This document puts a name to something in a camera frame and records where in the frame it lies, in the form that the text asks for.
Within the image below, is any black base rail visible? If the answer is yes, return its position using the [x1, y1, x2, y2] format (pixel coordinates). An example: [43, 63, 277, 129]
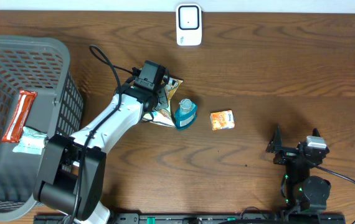
[33, 212, 347, 224]

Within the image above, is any yellow snack bag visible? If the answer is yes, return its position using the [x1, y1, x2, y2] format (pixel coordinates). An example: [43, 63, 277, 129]
[142, 78, 183, 128]

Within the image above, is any grey plastic shopping basket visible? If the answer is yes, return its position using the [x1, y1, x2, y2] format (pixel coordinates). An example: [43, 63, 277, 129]
[0, 35, 83, 222]

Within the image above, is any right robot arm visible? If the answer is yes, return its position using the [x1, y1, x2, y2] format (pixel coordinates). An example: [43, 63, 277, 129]
[266, 127, 331, 216]

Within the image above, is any red snack bar wrapper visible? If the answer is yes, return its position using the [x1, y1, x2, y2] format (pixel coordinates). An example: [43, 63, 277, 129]
[1, 90, 37, 143]

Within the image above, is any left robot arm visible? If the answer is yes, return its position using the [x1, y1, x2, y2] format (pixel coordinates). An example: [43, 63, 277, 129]
[33, 75, 173, 223]

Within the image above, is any blue mouthwash bottle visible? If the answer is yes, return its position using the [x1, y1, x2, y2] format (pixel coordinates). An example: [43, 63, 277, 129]
[174, 98, 197, 130]

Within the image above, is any light green tissue pack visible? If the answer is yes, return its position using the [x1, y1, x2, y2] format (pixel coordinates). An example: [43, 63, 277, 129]
[12, 126, 47, 155]

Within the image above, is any orange small snack box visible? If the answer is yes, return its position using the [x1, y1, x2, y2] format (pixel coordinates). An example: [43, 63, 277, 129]
[210, 110, 235, 131]

